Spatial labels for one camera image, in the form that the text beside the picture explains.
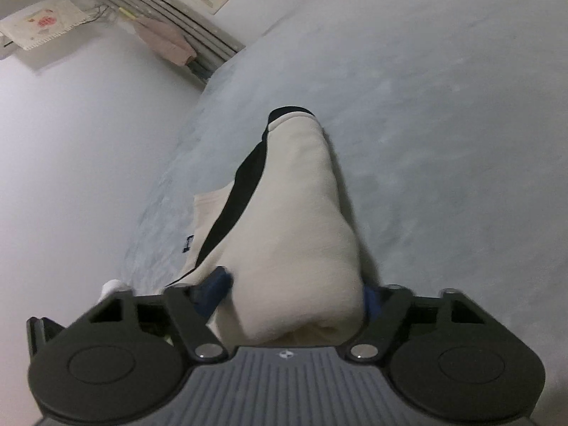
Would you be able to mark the grey star-patterned curtain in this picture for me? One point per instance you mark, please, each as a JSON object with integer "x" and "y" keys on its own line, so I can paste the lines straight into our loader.
{"x": 177, "y": 13}

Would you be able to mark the grey bed blanket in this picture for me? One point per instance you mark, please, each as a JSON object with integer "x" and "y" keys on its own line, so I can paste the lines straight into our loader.
{"x": 443, "y": 142}

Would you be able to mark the covered white air conditioner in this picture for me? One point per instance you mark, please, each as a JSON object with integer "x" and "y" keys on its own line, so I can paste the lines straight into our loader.
{"x": 44, "y": 24}

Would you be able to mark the white fluffy cloth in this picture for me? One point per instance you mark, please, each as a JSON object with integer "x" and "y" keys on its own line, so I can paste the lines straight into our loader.
{"x": 113, "y": 288}

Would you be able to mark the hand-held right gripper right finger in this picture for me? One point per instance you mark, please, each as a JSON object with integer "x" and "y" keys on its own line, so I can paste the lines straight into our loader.
{"x": 372, "y": 301}

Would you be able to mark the beige sweatshirt with black sleeves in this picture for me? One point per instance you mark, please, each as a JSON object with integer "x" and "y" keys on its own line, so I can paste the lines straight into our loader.
{"x": 301, "y": 230}

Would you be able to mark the yellow hanger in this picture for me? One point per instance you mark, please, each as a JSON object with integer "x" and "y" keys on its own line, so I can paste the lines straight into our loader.
{"x": 126, "y": 13}

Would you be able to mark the pink hanging garment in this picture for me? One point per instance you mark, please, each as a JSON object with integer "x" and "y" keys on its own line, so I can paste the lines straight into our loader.
{"x": 164, "y": 40}

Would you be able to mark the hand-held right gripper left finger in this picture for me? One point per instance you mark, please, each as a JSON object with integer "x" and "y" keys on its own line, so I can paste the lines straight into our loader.
{"x": 215, "y": 288}

